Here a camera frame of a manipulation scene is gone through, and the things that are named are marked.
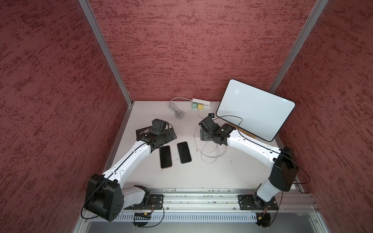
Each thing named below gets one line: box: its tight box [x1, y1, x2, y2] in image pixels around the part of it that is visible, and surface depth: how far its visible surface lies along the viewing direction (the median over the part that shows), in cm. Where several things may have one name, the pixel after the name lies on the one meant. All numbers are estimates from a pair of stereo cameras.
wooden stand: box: [228, 122, 256, 139], surface depth 99 cm
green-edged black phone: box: [177, 141, 192, 164], surface depth 94 cm
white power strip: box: [191, 98, 211, 108], surface depth 120 cm
